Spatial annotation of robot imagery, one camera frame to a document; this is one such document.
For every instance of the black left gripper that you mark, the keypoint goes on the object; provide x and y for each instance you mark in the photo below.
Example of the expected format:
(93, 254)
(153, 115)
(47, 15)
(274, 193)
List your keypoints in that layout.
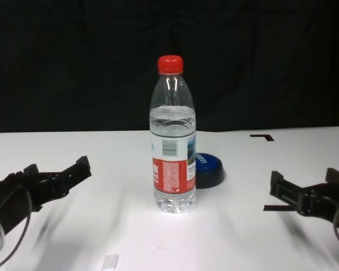
(36, 189)

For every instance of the dark blue round lid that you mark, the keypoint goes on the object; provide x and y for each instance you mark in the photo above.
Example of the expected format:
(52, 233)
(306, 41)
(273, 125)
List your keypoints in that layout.
(210, 172)

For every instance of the clear tape piece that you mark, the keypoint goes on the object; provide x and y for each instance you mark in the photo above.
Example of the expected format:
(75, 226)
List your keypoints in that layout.
(111, 261)

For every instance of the clear water bottle red cap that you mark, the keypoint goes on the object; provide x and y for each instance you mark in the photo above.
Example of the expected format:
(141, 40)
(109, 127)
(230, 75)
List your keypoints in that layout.
(172, 169)

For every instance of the black backdrop curtain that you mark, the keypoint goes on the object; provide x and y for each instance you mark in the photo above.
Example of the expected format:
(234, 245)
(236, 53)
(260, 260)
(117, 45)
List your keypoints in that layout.
(73, 56)

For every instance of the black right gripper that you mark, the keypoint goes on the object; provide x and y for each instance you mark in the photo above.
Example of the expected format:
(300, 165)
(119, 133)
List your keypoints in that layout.
(322, 200)

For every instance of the black corner tape mark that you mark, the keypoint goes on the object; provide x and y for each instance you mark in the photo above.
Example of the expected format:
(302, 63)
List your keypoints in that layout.
(267, 137)

